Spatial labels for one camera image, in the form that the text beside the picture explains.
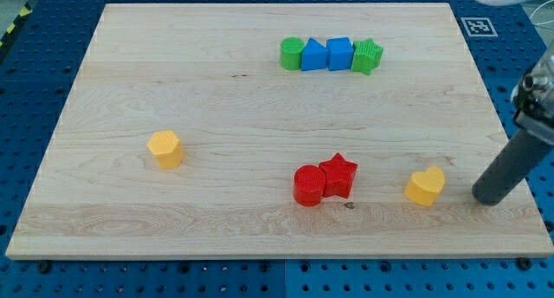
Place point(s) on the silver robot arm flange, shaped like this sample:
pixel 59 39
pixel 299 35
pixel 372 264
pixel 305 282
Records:
pixel 533 98

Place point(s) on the yellow heart block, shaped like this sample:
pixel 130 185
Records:
pixel 424 187

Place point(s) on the red cylinder block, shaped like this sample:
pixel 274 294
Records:
pixel 308 185

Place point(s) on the red star block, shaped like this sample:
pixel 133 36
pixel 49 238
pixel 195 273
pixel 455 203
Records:
pixel 339 176

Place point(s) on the wooden board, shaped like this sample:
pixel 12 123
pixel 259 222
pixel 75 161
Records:
pixel 211 73

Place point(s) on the blue triangle block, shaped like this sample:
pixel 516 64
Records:
pixel 314 56

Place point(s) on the green cylinder block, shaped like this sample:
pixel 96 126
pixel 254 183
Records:
pixel 291 50

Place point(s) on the yellow hexagon block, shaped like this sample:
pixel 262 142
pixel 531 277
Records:
pixel 167 149

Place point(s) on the blue cube block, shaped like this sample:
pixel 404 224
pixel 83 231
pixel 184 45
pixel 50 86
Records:
pixel 340 53

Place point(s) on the green star block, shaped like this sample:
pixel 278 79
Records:
pixel 366 57

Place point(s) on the white fiducial marker tag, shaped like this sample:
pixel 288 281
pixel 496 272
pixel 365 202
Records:
pixel 478 27

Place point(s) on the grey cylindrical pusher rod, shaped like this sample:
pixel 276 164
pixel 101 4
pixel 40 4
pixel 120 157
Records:
pixel 519 156

